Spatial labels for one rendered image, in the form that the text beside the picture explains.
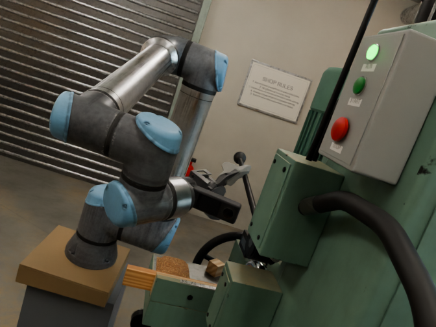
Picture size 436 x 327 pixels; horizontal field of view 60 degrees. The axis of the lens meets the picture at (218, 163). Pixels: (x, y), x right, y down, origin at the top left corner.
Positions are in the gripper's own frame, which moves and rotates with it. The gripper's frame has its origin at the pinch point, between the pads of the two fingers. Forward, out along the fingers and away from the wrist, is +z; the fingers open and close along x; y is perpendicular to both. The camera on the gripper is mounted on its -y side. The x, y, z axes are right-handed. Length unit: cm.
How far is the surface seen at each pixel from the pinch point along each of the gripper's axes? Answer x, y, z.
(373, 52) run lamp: -40, -29, -31
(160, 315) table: 22.0, -9.3, -25.8
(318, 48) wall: -43, 153, 266
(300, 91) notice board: 1, 148, 259
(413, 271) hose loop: -24, -45, -41
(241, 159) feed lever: -6.4, 6.0, 2.3
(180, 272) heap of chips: 18.4, -3.1, -16.5
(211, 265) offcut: 19.6, -3.1, -5.4
